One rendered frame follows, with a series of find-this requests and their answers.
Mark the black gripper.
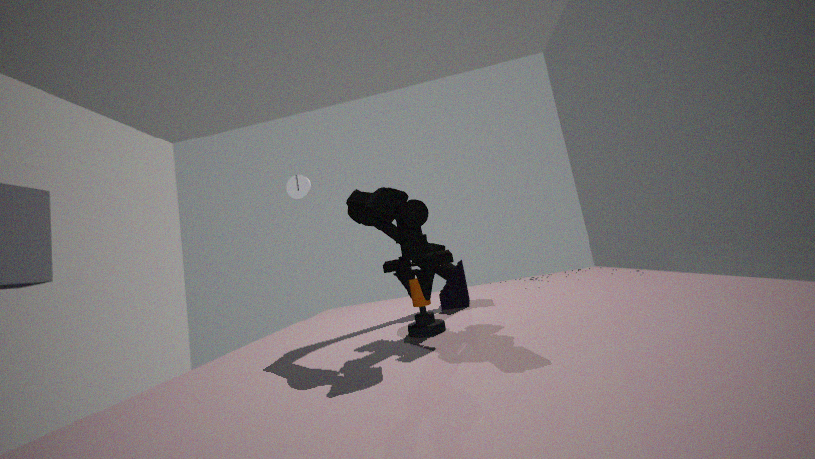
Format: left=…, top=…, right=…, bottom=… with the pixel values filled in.
left=383, top=230, right=454, bottom=300

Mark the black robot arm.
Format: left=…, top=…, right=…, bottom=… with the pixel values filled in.
left=346, top=187, right=457, bottom=283

